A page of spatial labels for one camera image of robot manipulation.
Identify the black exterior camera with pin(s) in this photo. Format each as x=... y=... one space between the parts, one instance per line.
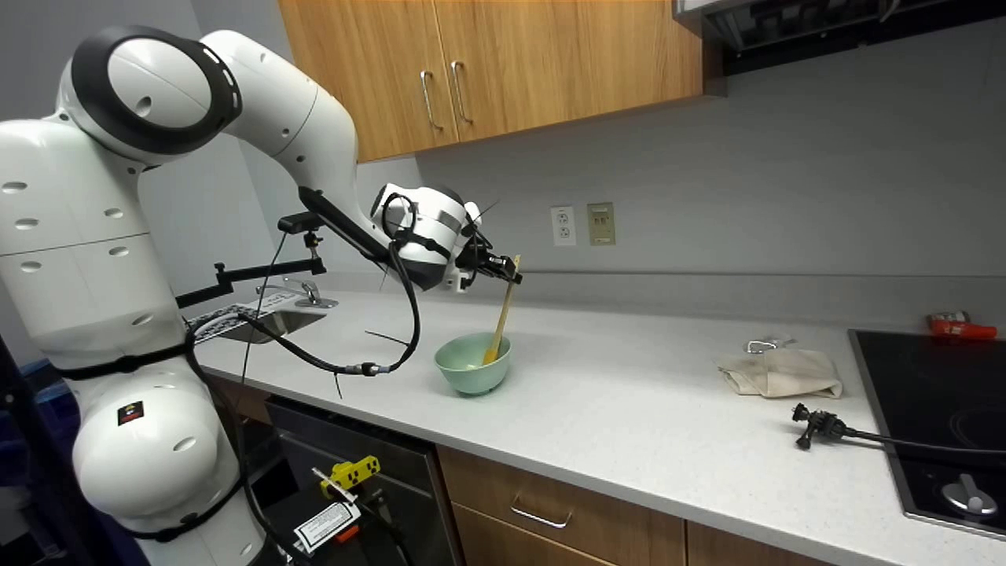
x=299 y=222

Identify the dark blue bin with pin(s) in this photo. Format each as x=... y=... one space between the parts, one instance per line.
x=19 y=440

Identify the beige wall plate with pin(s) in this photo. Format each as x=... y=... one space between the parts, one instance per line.
x=602 y=226

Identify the white wall outlet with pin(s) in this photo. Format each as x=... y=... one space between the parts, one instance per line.
x=564 y=226

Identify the black glass cooktop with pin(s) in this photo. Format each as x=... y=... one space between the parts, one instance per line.
x=945 y=398

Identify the crumpled clear plastic wrap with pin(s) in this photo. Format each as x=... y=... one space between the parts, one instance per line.
x=772 y=343

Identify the silver object on cooktop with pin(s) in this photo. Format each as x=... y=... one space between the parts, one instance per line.
x=971 y=495

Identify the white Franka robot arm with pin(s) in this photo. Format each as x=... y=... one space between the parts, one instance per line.
x=105 y=209

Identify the wooden drawer front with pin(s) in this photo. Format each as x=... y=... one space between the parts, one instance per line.
x=607 y=514

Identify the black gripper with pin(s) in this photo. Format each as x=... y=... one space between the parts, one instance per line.
x=479 y=259

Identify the black dishwasher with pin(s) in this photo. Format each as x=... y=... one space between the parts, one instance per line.
x=409 y=493

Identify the wooden wall cabinet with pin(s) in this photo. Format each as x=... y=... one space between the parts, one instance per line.
x=546 y=64

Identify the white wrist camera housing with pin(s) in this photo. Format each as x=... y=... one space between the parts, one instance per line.
x=460 y=280

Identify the yellow clamp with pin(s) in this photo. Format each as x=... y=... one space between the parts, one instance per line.
x=350 y=474

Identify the dark range hood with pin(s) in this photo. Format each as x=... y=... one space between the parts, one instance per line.
x=838 y=34

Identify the silver faucet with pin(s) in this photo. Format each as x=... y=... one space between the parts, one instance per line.
x=315 y=299

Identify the steel sink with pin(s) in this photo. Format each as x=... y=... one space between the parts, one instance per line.
x=271 y=322

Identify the wooden base cabinet door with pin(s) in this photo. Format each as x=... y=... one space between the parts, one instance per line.
x=743 y=551

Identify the wooden spatula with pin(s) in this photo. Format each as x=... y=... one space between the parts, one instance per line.
x=505 y=317

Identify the light blue-green bowl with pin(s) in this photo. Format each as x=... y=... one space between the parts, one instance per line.
x=474 y=378

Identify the beige crumpled cloth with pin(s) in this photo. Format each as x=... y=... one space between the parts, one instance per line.
x=787 y=375

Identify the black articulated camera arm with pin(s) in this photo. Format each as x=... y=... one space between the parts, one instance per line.
x=252 y=271

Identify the silver clamp with red tip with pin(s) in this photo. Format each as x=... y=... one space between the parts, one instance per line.
x=325 y=522

